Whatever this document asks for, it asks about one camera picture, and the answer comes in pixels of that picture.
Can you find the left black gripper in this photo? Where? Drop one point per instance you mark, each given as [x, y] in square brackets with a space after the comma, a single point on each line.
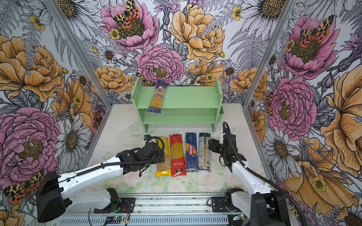
[156, 160]

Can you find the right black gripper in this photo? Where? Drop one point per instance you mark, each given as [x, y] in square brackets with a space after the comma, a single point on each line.
[214, 143]

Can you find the yellow spaghetti pack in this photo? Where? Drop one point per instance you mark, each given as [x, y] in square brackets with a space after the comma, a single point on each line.
[164, 169]

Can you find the blue Barilla spaghetti box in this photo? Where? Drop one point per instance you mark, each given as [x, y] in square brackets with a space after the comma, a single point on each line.
[191, 152]

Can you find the red spaghetti pack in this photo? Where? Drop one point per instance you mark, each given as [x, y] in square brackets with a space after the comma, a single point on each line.
[178, 167]

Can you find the blue Don Reggio spaghetti pack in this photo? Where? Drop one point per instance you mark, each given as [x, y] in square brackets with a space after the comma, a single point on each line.
[157, 100]

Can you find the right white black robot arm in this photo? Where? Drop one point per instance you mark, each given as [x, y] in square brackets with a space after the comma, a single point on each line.
[262, 205]

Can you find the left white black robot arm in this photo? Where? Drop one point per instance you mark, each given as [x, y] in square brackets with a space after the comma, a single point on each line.
[58, 193]

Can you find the clear Ankara spaghetti pack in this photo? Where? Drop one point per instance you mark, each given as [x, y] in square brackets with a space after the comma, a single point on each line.
[204, 154]

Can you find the green circuit board left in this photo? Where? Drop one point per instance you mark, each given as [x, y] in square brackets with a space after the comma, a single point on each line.
[117, 220]

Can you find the green circuit board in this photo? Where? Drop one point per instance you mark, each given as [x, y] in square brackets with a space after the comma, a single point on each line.
[117, 220]
[239, 217]

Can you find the green wooden two-tier shelf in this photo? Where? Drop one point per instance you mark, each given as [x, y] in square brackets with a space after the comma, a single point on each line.
[181, 105]

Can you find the green circuit board right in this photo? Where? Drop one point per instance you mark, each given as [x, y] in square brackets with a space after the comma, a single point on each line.
[239, 217]

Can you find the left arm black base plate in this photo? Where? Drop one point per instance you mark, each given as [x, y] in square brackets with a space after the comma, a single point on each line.
[123, 205]

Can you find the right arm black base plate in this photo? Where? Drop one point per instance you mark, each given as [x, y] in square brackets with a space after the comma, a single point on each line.
[219, 204]

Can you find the aluminium front rail frame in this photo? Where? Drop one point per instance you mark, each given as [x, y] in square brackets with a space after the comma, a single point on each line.
[162, 210]

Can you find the right aluminium corner post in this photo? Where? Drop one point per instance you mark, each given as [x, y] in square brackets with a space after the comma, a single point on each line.
[275, 35]

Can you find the aluminium corner post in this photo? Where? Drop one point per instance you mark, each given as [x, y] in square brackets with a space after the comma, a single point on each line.
[62, 22]
[275, 35]

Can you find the left aluminium corner post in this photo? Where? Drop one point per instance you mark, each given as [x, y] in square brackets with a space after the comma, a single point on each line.
[62, 22]

